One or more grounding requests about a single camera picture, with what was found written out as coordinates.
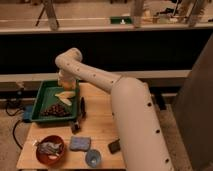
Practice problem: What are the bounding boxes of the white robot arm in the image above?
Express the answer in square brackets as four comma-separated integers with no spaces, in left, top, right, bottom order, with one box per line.
[55,48,175,171]

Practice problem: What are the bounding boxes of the green plastic tray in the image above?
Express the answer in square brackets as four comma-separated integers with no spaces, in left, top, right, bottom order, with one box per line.
[31,80,80,123]

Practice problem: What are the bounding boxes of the blue box under tray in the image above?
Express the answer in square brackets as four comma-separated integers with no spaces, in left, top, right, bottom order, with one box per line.
[22,105,33,123]

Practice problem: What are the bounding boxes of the banana slices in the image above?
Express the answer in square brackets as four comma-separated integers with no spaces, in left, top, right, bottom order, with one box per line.
[55,91,75,106]

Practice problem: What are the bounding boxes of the pile of dark grapes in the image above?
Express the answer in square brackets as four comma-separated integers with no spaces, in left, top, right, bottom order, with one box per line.
[42,103,68,117]

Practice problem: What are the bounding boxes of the blue sponge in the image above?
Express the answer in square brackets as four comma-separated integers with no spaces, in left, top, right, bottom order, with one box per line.
[69,136,91,151]

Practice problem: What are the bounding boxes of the crumpled grey wrapper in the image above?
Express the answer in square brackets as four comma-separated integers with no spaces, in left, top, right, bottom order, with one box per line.
[38,142,62,156]

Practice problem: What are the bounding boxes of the green box in background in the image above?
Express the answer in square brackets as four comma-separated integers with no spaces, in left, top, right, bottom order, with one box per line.
[110,16,132,24]

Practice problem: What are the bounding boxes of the red bowl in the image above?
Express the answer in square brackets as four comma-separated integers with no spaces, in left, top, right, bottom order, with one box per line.
[36,135,66,166]

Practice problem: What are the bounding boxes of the blue cup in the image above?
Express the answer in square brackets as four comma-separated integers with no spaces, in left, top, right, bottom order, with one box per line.
[85,149,101,168]

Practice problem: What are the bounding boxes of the black phone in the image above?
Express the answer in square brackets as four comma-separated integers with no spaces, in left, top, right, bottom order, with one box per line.
[108,139,121,154]

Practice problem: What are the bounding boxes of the black handled tool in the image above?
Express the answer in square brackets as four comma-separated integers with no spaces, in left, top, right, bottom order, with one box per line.
[70,98,86,134]

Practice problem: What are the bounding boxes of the black cable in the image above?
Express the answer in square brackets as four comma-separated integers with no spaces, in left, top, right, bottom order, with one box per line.
[4,97,26,150]

